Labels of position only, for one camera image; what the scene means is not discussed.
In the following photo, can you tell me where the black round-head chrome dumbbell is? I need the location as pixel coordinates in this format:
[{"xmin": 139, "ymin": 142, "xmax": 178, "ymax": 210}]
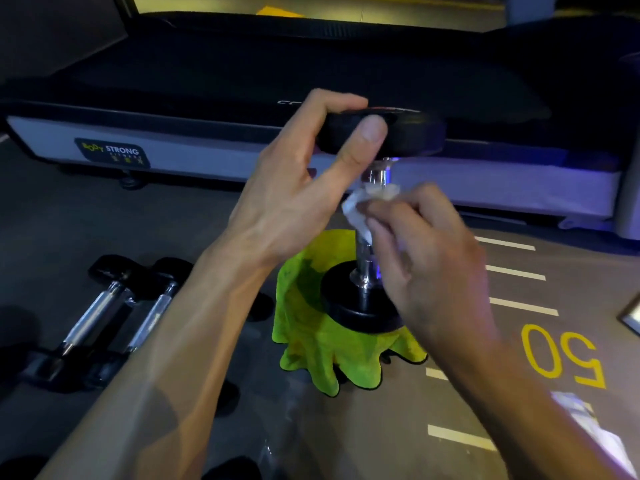
[{"xmin": 316, "ymin": 107, "xmax": 447, "ymax": 335}]

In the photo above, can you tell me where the clear plastic wipes packet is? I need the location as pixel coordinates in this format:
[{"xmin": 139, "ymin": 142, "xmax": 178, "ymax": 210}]
[{"xmin": 550, "ymin": 391, "xmax": 639, "ymax": 478}]

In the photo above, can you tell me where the person's right forearm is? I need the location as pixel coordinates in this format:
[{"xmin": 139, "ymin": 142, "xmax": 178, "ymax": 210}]
[{"xmin": 440, "ymin": 315, "xmax": 628, "ymax": 480}]

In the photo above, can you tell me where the black hex chrome dumbbell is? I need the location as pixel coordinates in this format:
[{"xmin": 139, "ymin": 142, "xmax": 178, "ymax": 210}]
[
  {"xmin": 20, "ymin": 254, "xmax": 137, "ymax": 391},
  {"xmin": 81, "ymin": 258, "xmax": 196, "ymax": 391}
]

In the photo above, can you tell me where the person's right hand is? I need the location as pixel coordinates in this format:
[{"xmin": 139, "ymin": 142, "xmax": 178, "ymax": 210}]
[{"xmin": 357, "ymin": 182, "xmax": 502, "ymax": 366}]

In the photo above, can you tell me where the lime green microfiber cloth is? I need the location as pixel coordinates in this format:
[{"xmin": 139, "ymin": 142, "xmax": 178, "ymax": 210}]
[{"xmin": 271, "ymin": 229, "xmax": 430, "ymax": 397}]

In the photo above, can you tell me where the person's left forearm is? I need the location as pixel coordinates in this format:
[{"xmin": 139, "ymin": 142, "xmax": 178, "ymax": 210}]
[{"xmin": 35, "ymin": 239, "xmax": 282, "ymax": 480}]

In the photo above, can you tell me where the black grey treadmill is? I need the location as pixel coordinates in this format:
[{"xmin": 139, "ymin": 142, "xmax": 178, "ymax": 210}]
[{"xmin": 0, "ymin": 11, "xmax": 640, "ymax": 241}]

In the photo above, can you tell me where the person's left hand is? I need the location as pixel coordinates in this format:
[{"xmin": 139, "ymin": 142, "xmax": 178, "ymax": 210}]
[{"xmin": 219, "ymin": 89, "xmax": 389, "ymax": 269}]

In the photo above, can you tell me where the dark flat tablet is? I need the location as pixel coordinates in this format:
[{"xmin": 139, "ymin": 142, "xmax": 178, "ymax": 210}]
[{"xmin": 618, "ymin": 297, "xmax": 640, "ymax": 338}]

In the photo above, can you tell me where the white wipe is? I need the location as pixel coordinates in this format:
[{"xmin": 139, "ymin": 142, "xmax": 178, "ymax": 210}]
[{"xmin": 341, "ymin": 181, "xmax": 404, "ymax": 245}]

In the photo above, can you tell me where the grey machine upright post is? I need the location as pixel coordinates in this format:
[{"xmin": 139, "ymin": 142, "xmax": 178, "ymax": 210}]
[{"xmin": 614, "ymin": 50, "xmax": 640, "ymax": 241}]

